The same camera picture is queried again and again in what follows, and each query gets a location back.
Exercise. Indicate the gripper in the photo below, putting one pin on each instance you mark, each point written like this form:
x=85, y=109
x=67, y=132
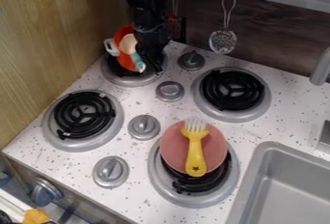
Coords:
x=151, y=46

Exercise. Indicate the orange pot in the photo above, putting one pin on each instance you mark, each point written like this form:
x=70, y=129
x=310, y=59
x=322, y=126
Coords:
x=124, y=59

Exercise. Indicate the toy stove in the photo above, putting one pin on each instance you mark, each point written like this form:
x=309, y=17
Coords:
x=169, y=91

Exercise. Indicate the black hanging spatula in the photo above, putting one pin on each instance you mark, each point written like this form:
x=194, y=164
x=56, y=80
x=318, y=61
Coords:
x=175, y=26

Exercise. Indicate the silver slotted spoon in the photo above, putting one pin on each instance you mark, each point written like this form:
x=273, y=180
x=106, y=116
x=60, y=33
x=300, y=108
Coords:
x=222, y=41

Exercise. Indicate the pink plate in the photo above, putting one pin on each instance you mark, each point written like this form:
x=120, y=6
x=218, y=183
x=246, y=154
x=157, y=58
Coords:
x=172, y=147

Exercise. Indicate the yellow brush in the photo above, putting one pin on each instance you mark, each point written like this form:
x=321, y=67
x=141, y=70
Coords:
x=195, y=157

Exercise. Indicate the toy sink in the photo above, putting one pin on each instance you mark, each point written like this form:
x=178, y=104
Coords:
x=288, y=186

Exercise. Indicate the yellow toy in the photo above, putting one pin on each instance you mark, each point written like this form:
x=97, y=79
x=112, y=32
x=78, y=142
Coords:
x=35, y=217

